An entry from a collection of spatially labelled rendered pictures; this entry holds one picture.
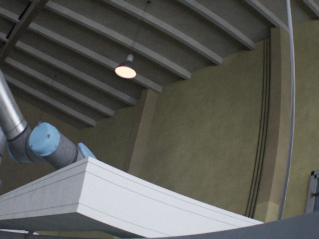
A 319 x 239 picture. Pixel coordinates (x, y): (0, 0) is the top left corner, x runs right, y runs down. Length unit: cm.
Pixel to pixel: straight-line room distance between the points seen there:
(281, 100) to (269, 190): 216
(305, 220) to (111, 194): 28
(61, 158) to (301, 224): 92
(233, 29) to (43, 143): 1097
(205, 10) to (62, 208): 1102
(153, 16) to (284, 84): 423
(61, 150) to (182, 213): 63
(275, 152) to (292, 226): 910
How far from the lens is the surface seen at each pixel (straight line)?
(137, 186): 54
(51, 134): 114
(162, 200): 55
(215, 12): 1163
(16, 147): 125
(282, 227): 33
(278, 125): 968
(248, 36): 1225
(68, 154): 117
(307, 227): 31
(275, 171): 921
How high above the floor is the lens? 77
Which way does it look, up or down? 25 degrees up
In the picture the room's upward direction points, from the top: 13 degrees clockwise
